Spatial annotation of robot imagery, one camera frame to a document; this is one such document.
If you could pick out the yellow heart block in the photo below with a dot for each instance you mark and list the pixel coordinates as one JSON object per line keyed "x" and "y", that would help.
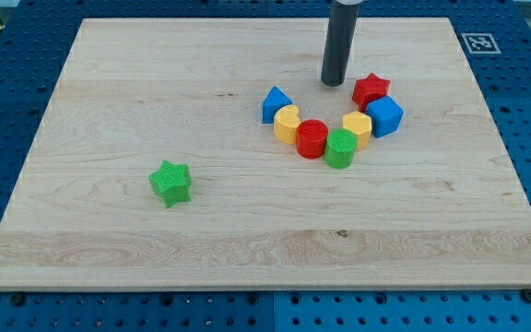
{"x": 286, "y": 123}

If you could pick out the red cylinder block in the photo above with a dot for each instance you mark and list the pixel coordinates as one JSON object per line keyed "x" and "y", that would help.
{"x": 311, "y": 138}

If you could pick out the blue triangle block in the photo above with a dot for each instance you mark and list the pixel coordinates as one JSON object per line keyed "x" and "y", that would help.
{"x": 274, "y": 100}

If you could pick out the green cylinder block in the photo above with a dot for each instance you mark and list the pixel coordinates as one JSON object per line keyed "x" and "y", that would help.
{"x": 340, "y": 148}

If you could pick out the green star block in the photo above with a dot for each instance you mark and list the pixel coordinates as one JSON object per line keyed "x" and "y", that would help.
{"x": 171, "y": 182}

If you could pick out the yellow hexagon block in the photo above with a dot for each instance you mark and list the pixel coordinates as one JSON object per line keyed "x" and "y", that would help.
{"x": 360, "y": 124}

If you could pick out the wooden board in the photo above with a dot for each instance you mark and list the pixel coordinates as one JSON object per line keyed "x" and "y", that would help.
{"x": 436, "y": 205}

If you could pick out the red star block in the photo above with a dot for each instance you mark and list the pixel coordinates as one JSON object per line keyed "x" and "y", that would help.
{"x": 368, "y": 89}

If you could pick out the blue cube block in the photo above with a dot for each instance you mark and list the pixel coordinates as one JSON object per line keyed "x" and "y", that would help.
{"x": 386, "y": 115}

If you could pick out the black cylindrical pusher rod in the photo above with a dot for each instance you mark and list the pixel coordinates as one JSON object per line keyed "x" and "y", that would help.
{"x": 339, "y": 36}

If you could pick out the white fiducial marker tag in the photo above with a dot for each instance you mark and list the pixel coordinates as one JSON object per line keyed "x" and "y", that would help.
{"x": 480, "y": 43}

